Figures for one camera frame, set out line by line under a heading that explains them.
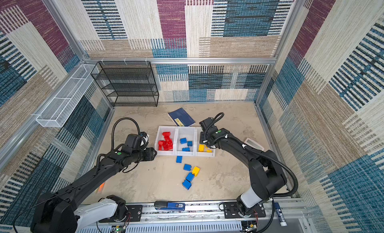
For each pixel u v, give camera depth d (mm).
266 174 440
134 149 648
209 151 934
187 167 878
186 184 811
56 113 939
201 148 916
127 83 1103
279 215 714
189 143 965
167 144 945
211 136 638
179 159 910
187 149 931
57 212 388
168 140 989
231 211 731
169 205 725
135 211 746
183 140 992
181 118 1087
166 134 1010
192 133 1078
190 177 844
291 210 759
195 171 851
